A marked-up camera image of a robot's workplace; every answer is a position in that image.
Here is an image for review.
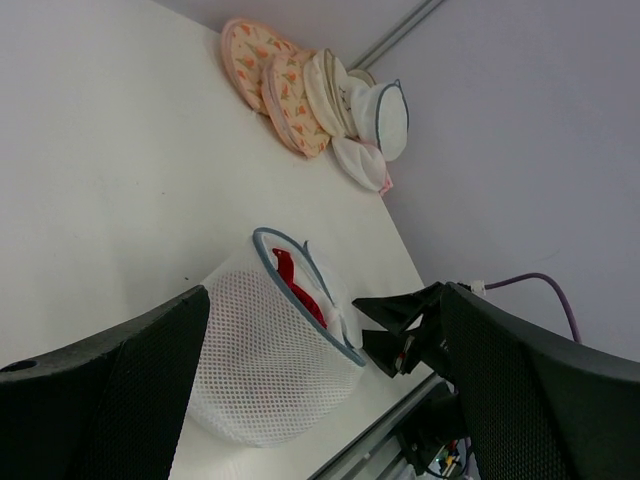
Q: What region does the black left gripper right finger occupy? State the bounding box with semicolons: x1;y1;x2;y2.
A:
441;283;639;479

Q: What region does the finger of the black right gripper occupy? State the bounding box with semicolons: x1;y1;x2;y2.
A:
352;282;444;337
362;328;421;378

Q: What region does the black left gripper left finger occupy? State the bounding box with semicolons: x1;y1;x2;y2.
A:
1;286;210;479

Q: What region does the white mesh laundry bag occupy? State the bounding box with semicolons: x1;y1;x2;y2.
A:
188;227;366;448

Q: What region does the red bra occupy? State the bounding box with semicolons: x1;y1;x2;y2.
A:
272;248;327;329

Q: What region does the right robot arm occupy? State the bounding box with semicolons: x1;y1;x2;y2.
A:
353;282;468;473

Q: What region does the white pink-trimmed laundry bag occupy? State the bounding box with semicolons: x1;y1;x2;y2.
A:
331;137;393;196

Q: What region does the beige round laundry bag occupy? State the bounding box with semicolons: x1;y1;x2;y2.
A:
303;49;376;139

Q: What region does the floral peach laundry bag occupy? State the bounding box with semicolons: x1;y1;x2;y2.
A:
261;50;330;158

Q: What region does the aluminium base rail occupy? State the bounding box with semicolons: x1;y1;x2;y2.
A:
310;373;446;479

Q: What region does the right aluminium frame post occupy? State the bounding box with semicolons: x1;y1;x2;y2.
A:
348;0;445;70

